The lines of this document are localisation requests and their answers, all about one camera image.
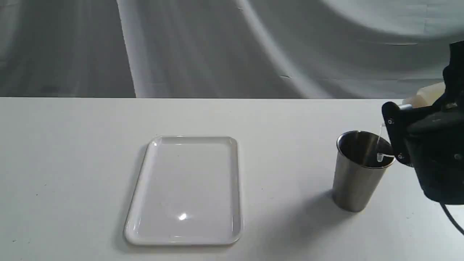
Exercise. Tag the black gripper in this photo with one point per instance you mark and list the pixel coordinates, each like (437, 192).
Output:
(436, 141)

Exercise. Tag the translucent squeeze bottle amber liquid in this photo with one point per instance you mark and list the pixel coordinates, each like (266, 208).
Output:
(426, 96)

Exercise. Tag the stainless steel cup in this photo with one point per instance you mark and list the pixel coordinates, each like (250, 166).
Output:
(362, 159)

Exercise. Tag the white plastic tray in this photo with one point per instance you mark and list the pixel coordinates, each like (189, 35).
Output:
(187, 193)

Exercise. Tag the grey backdrop cloth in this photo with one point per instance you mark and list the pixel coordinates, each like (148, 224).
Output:
(226, 49)

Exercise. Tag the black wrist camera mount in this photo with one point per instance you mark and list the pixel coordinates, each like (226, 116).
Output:
(397, 118)

